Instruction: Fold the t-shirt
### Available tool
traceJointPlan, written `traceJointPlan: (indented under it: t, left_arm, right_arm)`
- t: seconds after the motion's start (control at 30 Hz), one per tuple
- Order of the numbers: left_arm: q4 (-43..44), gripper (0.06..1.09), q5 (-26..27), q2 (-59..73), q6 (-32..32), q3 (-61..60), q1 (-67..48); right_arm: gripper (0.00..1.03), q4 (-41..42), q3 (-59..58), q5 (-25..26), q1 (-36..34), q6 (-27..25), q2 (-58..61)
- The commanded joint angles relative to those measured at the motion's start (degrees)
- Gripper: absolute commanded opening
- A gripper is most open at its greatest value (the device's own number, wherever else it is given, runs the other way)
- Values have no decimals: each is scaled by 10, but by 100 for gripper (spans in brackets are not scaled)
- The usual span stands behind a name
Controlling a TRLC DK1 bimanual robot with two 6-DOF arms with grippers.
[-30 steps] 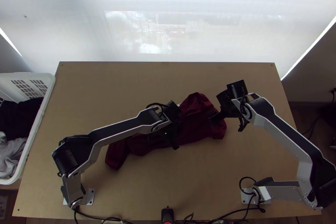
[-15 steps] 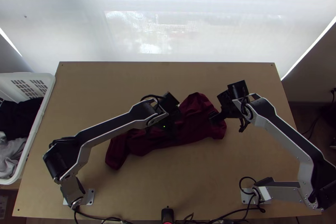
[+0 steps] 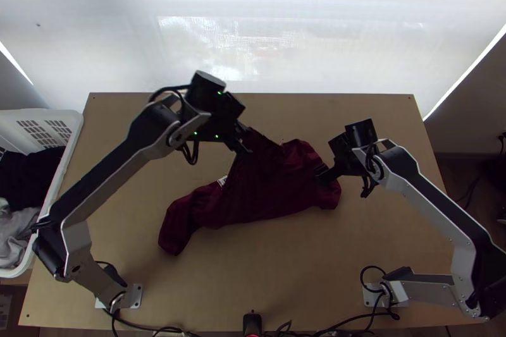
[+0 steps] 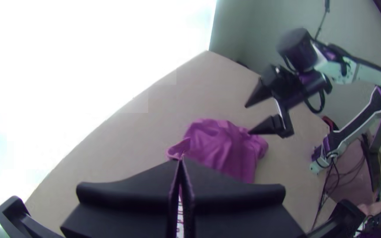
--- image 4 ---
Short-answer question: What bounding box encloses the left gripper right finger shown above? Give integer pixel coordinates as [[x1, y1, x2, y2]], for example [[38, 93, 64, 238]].
[[181, 157, 306, 238]]

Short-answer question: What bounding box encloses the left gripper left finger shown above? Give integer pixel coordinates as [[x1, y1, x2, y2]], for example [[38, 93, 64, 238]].
[[60, 160, 181, 238]]

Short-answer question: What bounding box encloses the black cable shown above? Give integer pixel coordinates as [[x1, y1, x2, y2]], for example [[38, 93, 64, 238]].
[[304, 86, 327, 114], [311, 158, 344, 230], [314, 0, 331, 41]]

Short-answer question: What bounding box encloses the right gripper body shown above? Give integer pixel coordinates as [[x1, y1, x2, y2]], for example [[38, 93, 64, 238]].
[[272, 65, 332, 115]]

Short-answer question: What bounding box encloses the dark red t-shirt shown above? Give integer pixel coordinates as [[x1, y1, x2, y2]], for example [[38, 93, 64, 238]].
[[166, 118, 269, 184]]

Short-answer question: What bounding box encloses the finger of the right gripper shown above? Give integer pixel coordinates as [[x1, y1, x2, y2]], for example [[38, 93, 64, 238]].
[[247, 112, 295, 139], [244, 64, 279, 109]]

